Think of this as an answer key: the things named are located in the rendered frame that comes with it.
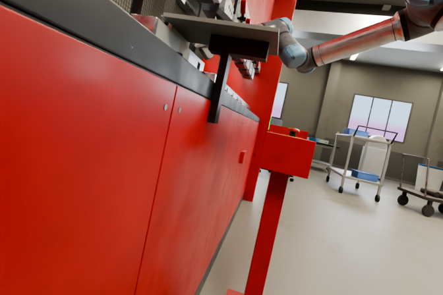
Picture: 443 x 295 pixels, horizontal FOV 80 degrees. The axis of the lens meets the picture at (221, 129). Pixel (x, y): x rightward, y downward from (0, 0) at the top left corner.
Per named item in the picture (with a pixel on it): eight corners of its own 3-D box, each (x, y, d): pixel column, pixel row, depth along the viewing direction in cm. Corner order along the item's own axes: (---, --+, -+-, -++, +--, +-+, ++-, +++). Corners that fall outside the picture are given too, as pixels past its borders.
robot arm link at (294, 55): (314, 60, 92) (298, 39, 96) (302, 49, 83) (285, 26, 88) (296, 75, 95) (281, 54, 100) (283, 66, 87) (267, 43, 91)
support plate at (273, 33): (278, 32, 55) (279, 27, 55) (162, 16, 60) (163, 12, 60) (277, 56, 73) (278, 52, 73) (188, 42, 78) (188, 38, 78)
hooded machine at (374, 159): (380, 178, 800) (389, 137, 795) (384, 182, 747) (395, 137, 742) (356, 173, 820) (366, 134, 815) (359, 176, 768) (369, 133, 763)
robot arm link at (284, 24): (298, 26, 90) (285, 10, 94) (269, 34, 88) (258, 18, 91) (291, 44, 97) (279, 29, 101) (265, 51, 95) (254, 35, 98)
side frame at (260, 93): (252, 201, 279) (299, -16, 270) (177, 182, 295) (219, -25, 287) (254, 195, 303) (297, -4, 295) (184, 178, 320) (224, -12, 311)
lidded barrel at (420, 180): (417, 191, 666) (424, 164, 664) (408, 187, 723) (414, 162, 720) (444, 198, 649) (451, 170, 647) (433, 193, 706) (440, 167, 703)
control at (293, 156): (308, 179, 84) (320, 123, 83) (258, 167, 86) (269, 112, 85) (299, 169, 103) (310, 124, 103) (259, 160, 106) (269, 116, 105)
